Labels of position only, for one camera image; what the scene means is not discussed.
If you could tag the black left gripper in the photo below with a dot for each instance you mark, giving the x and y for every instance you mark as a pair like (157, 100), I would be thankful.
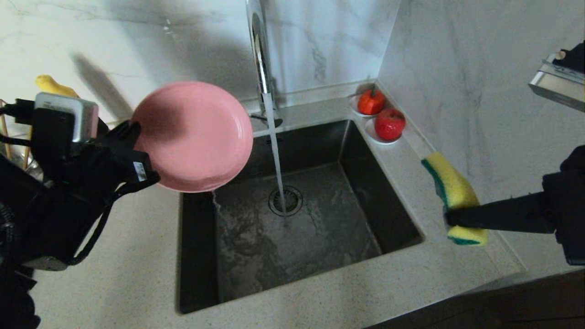
(91, 169)

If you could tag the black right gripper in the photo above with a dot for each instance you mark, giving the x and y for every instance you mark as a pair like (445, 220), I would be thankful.
(571, 210)

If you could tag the yellow sponge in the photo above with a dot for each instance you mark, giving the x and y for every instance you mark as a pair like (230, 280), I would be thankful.
(452, 183)

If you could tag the pink plate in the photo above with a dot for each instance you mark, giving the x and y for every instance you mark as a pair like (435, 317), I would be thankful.
(196, 137)

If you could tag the yellow-capped orange dish soap bottle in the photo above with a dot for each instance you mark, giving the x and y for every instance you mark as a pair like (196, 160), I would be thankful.
(52, 85)

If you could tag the brown wooden chopstick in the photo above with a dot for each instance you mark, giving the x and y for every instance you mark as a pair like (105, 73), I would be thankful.
(27, 151)

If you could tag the chrome kitchen faucet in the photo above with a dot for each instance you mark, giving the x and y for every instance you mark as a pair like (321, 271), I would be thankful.
(263, 55)

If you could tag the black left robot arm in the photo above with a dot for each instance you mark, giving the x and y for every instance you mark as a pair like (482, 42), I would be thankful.
(45, 228)

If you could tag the stainless steel sink basin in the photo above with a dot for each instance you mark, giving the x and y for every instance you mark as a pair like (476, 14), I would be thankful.
(320, 246)

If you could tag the poured water stream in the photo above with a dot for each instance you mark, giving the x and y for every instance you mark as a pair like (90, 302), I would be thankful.
(215, 203)

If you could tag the red apple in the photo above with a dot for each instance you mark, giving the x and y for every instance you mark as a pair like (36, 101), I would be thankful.
(389, 124)

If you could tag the running water stream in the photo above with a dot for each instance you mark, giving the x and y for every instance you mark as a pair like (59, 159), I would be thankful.
(275, 155)

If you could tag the small white dish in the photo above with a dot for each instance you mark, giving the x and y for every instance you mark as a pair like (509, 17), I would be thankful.
(370, 135)
(352, 108)

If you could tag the orange-red tomato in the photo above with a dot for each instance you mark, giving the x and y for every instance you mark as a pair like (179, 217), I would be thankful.
(371, 101)

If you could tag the round metal drain strainer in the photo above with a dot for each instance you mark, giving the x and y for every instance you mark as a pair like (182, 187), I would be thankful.
(295, 201)

